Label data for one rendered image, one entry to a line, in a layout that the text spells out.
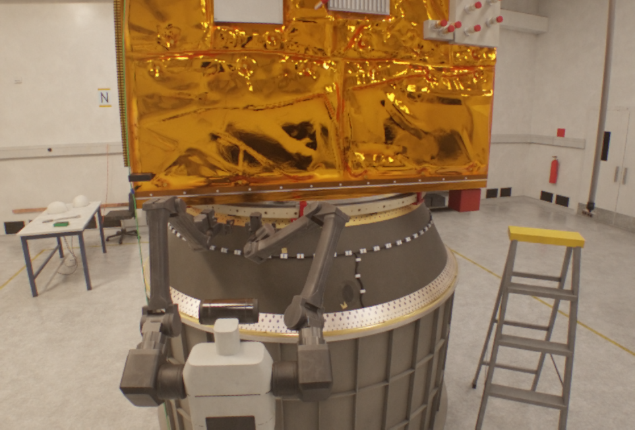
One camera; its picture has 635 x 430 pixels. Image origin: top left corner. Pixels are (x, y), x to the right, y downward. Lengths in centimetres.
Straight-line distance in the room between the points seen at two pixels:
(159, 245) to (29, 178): 689
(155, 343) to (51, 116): 683
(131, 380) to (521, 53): 1014
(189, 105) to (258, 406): 124
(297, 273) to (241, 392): 91
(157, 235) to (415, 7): 164
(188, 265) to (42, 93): 607
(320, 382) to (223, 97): 124
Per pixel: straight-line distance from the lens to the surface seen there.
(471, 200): 239
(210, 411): 110
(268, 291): 185
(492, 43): 228
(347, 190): 194
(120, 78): 192
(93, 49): 759
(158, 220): 121
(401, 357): 218
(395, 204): 204
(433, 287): 222
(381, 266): 196
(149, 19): 182
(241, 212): 190
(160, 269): 119
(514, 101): 1021
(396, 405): 239
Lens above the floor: 218
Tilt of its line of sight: 12 degrees down
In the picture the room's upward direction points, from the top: straight up
